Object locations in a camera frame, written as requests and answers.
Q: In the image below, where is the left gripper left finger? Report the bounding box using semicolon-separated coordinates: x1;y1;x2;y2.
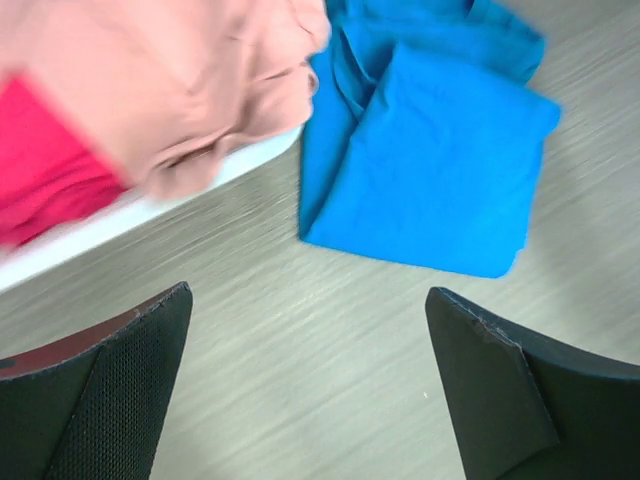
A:
1;282;193;479

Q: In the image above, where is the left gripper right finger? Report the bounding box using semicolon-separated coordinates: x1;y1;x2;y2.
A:
425;287;639;480

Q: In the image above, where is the blue t shirt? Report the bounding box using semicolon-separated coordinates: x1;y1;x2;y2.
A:
298;1;561;278

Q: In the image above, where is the white plastic basket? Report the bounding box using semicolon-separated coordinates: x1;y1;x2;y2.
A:
1;126;302;292

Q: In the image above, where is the red t shirt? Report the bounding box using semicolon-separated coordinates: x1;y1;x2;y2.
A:
1;74;127;249

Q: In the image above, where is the pink t shirt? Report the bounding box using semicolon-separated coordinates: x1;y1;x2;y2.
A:
1;0;331;198

